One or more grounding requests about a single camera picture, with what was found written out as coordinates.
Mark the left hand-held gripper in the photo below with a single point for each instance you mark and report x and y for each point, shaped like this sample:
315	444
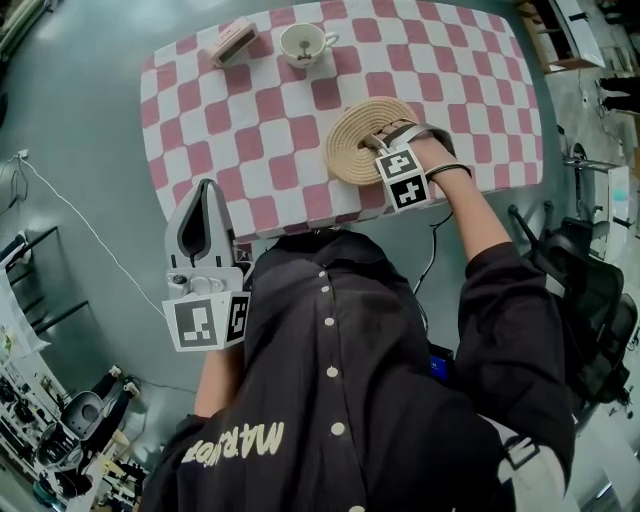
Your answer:
197	320

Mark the blue device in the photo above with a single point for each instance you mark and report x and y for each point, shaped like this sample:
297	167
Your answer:
441	362

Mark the pink checkered tablecloth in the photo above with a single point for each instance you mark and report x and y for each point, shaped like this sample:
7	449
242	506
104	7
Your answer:
250	150

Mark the round woven straw basket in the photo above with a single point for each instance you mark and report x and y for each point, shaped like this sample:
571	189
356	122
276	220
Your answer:
350	145

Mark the wooden table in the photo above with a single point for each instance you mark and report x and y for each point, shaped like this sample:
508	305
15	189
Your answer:
565	35

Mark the small pink box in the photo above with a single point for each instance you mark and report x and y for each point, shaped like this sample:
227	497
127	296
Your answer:
230	40

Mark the white cup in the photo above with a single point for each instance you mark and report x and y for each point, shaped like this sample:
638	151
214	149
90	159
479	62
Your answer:
300	42

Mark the person's black buttoned shirt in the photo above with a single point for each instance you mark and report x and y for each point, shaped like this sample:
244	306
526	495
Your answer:
350	375

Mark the white side cabinet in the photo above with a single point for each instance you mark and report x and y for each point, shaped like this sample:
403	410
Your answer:
620	200

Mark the black metal rack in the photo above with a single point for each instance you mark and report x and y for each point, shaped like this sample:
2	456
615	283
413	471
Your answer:
30	240

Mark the black office chair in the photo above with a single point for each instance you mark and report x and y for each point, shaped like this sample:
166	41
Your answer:
585	310

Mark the person's right forearm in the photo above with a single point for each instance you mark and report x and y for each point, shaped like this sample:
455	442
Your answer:
470	220

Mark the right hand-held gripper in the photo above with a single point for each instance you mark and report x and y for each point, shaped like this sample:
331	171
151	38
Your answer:
405	182

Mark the person's left forearm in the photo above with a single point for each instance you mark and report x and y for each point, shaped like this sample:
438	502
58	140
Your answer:
220	380

